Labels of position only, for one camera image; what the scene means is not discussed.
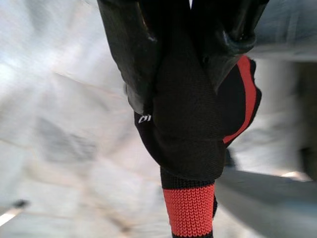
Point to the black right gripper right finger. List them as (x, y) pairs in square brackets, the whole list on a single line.
[(230, 24)]

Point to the black red striped garment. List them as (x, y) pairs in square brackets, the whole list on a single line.
[(188, 124)]

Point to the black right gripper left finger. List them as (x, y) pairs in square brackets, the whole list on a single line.
[(128, 49)]

